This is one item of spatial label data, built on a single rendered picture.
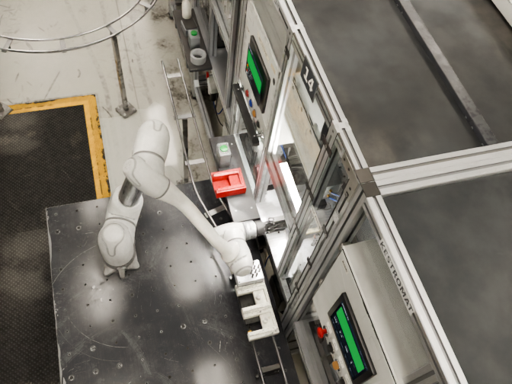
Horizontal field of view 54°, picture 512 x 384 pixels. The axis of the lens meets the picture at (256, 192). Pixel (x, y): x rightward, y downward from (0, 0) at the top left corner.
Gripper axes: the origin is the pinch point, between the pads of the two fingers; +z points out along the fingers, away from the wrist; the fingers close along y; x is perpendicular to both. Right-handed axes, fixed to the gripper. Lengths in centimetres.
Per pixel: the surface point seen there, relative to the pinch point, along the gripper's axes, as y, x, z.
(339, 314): 61, -63, -17
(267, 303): -12.5, -33.0, -22.4
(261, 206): -9.6, 16.2, -11.0
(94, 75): -101, 210, -87
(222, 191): -4.0, 25.8, -29.9
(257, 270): -7.7, -18.1, -23.1
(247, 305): -17.1, -30.2, -30.8
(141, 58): -101, 223, -47
